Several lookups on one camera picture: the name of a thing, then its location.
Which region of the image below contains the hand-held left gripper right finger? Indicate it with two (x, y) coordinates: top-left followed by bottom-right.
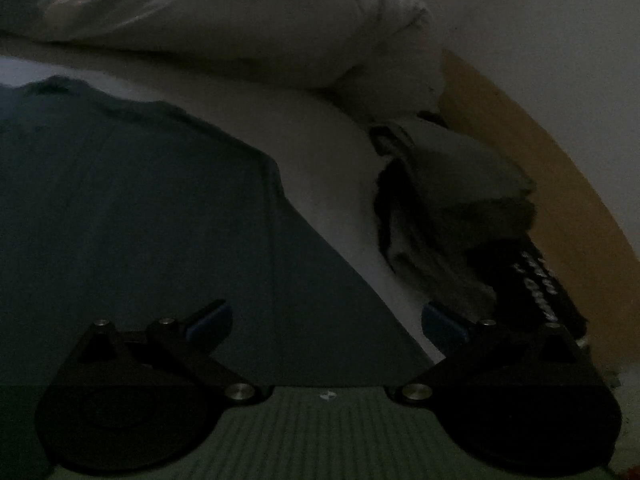
(395, 302), (596, 405)

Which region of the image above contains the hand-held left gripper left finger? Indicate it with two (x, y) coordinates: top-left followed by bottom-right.
(62, 300), (262, 406)

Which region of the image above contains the dark blue shirt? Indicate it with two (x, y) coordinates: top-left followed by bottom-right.
(0, 75), (436, 387)

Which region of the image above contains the black printed cloth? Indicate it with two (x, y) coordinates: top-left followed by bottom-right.
(475, 232), (590, 343)

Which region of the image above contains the grey cloth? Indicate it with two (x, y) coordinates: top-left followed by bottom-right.
(369, 119), (538, 313)

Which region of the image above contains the wooden bed board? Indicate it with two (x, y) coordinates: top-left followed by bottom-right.
(439, 49), (640, 378)

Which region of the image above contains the white rolled comforter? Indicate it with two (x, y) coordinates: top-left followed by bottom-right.
(0, 0), (447, 126)

